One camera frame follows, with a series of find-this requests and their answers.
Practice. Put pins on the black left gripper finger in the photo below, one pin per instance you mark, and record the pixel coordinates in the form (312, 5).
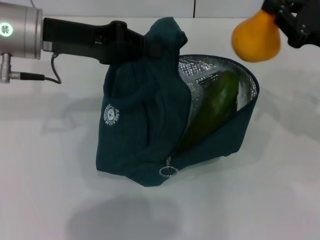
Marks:
(155, 50)

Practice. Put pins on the dark teal insulated lunch bag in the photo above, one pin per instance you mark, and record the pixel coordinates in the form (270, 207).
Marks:
(150, 120)

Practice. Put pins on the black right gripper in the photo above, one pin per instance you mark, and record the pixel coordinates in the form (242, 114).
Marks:
(307, 25)

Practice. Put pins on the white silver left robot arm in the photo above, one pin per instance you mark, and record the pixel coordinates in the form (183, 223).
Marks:
(22, 32)

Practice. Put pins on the green cucumber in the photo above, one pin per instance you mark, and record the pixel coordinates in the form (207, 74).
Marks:
(217, 105)

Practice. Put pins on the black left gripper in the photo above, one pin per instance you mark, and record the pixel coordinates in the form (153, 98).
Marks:
(75, 37)

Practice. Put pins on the orange pear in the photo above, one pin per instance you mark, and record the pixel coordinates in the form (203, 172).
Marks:
(255, 40)

